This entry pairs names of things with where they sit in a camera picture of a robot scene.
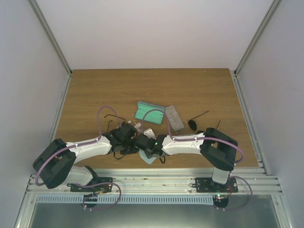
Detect white paper scraps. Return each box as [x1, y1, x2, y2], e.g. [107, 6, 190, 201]
[127, 120, 144, 133]

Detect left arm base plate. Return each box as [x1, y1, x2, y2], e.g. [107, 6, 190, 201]
[67, 177, 113, 194]

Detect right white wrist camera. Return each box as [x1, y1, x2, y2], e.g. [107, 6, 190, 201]
[143, 128, 156, 139]

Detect slotted cable duct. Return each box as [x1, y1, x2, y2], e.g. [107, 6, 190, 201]
[36, 194, 213, 205]

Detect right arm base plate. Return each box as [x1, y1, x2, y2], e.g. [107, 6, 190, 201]
[192, 178, 238, 193]

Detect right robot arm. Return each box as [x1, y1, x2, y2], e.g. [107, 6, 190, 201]
[135, 128, 238, 192]

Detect teal glasses case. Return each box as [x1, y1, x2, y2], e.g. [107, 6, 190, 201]
[135, 101, 165, 124]

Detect aluminium frame rail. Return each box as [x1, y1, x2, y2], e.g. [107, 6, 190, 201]
[26, 168, 283, 196]

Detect grey glasses case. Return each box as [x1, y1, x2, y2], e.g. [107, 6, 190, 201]
[165, 105, 185, 131]

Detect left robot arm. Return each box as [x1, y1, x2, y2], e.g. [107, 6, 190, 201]
[33, 123, 138, 192]

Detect dark round sunglasses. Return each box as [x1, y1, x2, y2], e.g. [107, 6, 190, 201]
[188, 111, 209, 132]

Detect blue cleaning cloth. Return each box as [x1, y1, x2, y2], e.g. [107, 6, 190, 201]
[139, 151, 156, 165]

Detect thin-frame clear glasses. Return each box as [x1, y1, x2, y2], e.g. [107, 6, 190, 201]
[104, 114, 126, 133]

